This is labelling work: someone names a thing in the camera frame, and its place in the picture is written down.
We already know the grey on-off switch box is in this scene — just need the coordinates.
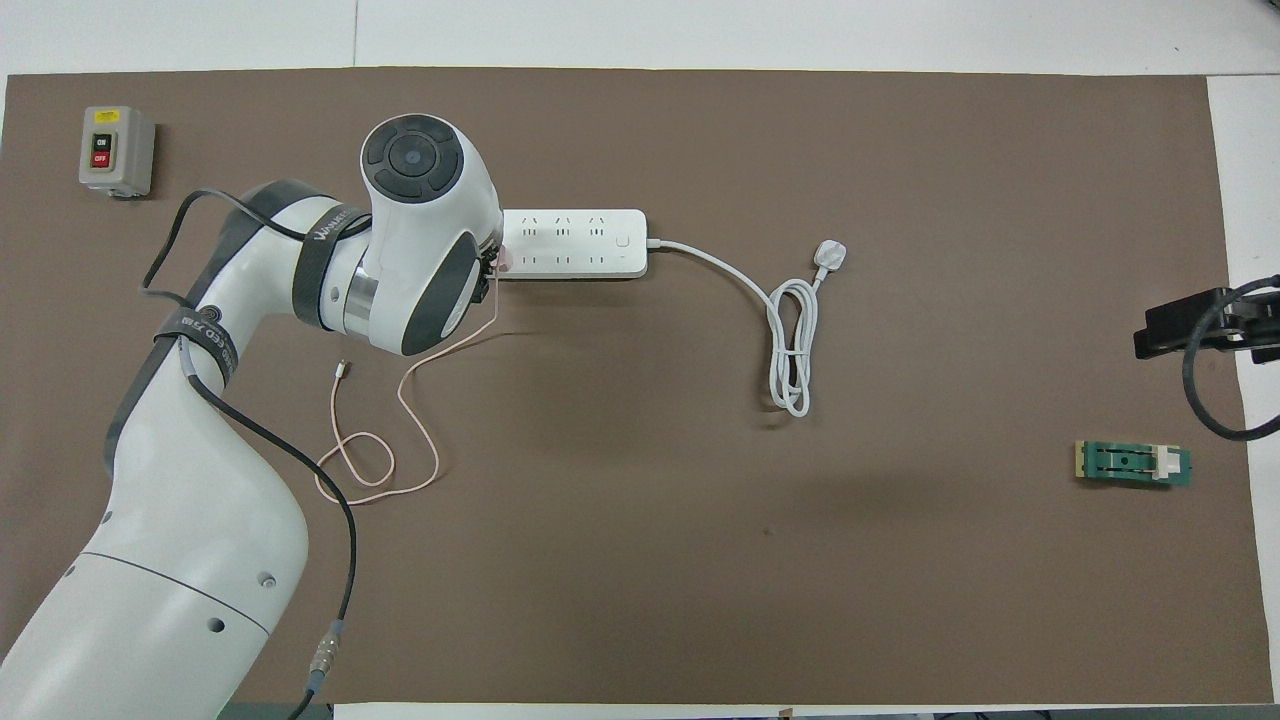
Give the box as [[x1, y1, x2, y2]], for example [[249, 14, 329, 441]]
[[78, 105, 157, 198]]

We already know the pink charging cable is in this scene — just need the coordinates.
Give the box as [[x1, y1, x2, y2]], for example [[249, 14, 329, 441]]
[[315, 270, 501, 504]]

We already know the white power strip cord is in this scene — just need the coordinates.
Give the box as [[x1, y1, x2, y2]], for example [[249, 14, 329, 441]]
[[645, 238, 851, 419]]

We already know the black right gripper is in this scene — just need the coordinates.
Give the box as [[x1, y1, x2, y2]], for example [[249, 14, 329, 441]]
[[1133, 288, 1280, 366]]

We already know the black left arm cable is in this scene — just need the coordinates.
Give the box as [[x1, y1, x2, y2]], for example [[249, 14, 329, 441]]
[[138, 188, 359, 720]]

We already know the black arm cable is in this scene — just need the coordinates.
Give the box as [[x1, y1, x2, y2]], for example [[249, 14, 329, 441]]
[[138, 188, 359, 720], [1183, 275, 1280, 441]]

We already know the brown table mat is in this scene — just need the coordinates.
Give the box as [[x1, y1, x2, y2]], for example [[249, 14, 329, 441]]
[[0, 66, 1273, 706]]

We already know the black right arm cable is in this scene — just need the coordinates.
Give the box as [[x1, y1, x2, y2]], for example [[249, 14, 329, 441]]
[[1183, 275, 1280, 441]]

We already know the green knife switch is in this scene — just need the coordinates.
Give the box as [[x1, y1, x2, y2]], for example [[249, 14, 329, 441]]
[[1075, 440, 1194, 491]]

